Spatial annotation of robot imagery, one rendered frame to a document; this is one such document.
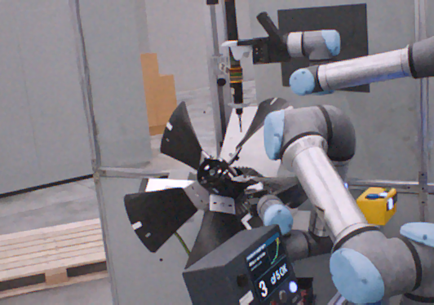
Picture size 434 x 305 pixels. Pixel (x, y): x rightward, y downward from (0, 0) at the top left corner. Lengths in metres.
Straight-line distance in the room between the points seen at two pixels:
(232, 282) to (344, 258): 0.23
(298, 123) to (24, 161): 6.11
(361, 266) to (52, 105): 6.43
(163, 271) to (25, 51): 4.40
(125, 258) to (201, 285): 2.26
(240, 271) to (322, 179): 0.28
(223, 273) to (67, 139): 6.38
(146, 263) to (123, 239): 0.18
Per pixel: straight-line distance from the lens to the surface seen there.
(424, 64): 1.78
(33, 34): 7.44
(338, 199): 1.40
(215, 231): 2.12
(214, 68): 2.69
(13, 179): 7.48
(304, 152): 1.49
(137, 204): 2.30
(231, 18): 2.09
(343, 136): 1.59
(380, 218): 2.27
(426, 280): 1.36
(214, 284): 1.31
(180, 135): 2.37
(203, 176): 2.18
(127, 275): 3.61
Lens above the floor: 1.73
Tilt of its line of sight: 15 degrees down
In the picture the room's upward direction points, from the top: 5 degrees counter-clockwise
